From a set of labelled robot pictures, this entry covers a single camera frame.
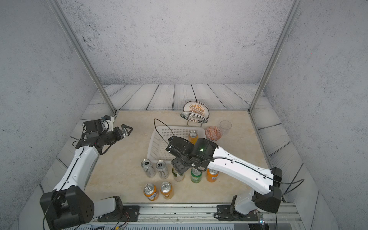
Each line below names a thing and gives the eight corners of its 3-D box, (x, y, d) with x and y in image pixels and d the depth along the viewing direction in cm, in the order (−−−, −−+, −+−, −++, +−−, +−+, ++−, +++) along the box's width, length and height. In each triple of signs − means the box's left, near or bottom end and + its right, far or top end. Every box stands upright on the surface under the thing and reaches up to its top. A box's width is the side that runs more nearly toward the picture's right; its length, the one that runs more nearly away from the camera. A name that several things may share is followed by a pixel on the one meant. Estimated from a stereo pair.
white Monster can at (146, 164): (146, 178, 87) (139, 168, 76) (147, 169, 91) (142, 158, 80) (155, 178, 87) (150, 168, 76) (156, 169, 91) (151, 158, 80)
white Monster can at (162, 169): (159, 179, 86) (155, 169, 75) (160, 170, 89) (156, 160, 79) (167, 179, 86) (164, 169, 75) (168, 170, 89) (165, 160, 79)
